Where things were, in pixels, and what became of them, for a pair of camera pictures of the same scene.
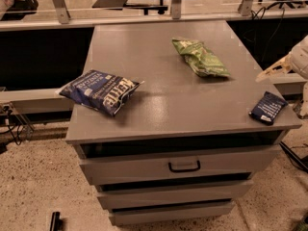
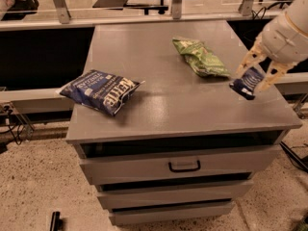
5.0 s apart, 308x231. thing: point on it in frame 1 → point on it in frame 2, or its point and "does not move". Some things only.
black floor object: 56,221 does not move
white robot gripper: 299,59 → 283,41
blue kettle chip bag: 101,90 does not move
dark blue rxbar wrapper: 269,109 → 247,83
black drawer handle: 181,170 does not move
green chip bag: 200,58 does not move
